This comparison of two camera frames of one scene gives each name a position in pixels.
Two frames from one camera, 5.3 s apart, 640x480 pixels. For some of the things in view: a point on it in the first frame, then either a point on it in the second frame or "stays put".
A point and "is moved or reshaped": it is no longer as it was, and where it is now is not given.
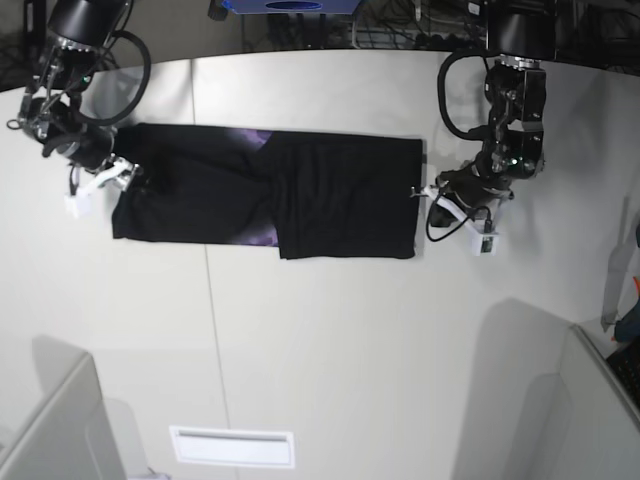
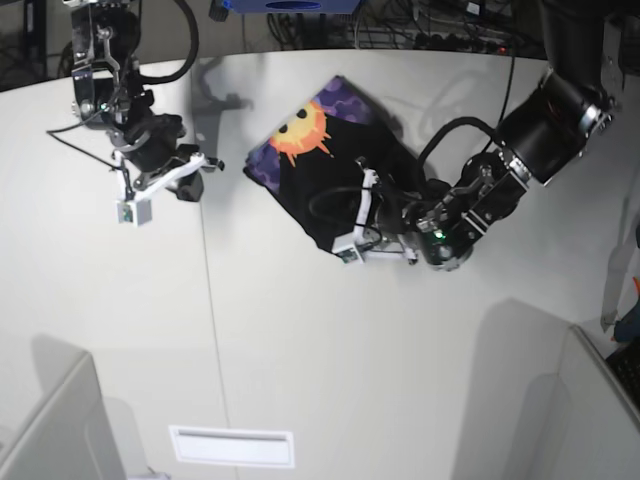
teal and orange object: [627, 329] stays put
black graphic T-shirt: [314, 194] is moved or reshaped
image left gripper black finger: [136, 172] → [190, 187]
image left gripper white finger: [104, 175] → [196, 161]
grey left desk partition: [73, 440] stays put
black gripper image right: [468, 187] → [396, 209]
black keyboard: [626, 365] stays put
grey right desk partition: [603, 433] stays put
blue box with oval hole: [293, 6] stays put
